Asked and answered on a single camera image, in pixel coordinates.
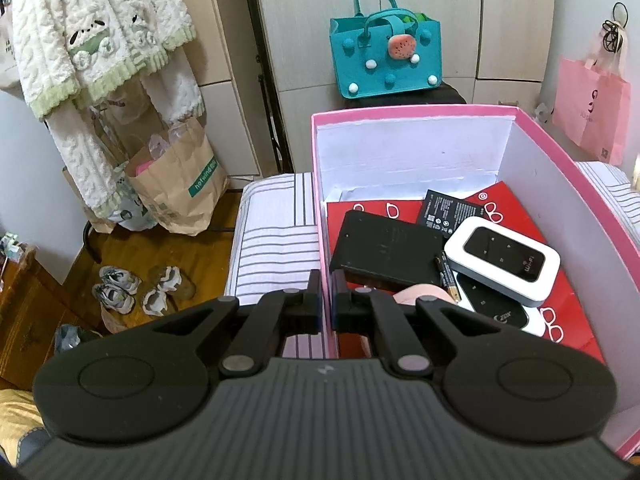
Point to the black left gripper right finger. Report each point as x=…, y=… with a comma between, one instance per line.
x=348, y=317

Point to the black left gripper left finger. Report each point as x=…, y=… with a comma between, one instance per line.
x=277, y=315

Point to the pink rounded compact case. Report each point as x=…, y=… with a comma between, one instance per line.
x=425, y=293

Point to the black power bank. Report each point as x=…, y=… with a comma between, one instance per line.
x=386, y=253

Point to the black gold pen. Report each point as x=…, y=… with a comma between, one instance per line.
x=447, y=277

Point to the black phone battery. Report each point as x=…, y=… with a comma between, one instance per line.
x=444, y=214

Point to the white black pocket router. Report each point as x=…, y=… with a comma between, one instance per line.
x=505, y=260

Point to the pink cardboard storage box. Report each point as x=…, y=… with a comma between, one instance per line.
x=381, y=153

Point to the white striped bed cover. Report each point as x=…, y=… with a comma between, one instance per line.
x=276, y=242

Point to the brown white slipper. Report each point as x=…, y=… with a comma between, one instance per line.
x=173, y=281
x=156, y=303

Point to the brown paper shopping bag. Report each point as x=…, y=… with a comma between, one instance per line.
x=174, y=182

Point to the grey white sneaker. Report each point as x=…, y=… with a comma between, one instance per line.
x=114, y=298
x=120, y=278

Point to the red eyeglasses print bag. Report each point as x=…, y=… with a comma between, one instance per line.
x=562, y=318

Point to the yellow waste bin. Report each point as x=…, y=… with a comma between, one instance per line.
x=68, y=337

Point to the black suitcase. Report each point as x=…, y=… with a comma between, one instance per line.
x=443, y=94

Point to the brown wooden cabinet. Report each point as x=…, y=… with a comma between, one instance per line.
x=33, y=306

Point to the teal felt tote bag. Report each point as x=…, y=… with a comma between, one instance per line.
x=386, y=52

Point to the pink paper shopping bag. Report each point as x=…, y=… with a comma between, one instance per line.
x=593, y=99

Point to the white knitted hanging sweater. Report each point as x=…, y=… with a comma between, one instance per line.
x=73, y=55

